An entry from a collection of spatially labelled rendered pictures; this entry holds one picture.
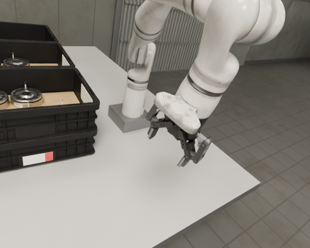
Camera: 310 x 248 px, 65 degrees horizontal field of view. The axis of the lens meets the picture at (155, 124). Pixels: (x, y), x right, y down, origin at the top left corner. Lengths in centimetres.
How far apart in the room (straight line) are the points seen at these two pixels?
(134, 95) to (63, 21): 208
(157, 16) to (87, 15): 238
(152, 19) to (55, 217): 62
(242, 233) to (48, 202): 136
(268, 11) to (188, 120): 18
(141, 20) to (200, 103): 42
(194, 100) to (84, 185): 55
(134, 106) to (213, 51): 73
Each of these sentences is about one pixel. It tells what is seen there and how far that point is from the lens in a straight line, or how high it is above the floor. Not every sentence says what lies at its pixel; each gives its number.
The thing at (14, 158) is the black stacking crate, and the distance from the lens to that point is 89.
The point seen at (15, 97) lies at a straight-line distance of 99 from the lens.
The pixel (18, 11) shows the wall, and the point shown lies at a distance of 289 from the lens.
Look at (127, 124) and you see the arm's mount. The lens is 107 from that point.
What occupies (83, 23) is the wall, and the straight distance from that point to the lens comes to 309.
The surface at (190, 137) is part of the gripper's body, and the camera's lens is 48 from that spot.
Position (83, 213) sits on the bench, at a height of 70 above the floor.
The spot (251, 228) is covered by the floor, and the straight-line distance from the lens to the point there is 192.
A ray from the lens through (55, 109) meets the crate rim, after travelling 79.
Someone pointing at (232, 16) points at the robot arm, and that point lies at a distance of 34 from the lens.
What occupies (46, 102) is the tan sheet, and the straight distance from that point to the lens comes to 101.
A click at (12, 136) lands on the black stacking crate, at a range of 84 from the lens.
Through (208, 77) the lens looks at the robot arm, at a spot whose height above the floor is 121.
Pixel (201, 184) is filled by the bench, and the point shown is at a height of 70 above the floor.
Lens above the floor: 134
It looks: 32 degrees down
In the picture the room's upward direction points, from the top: 14 degrees clockwise
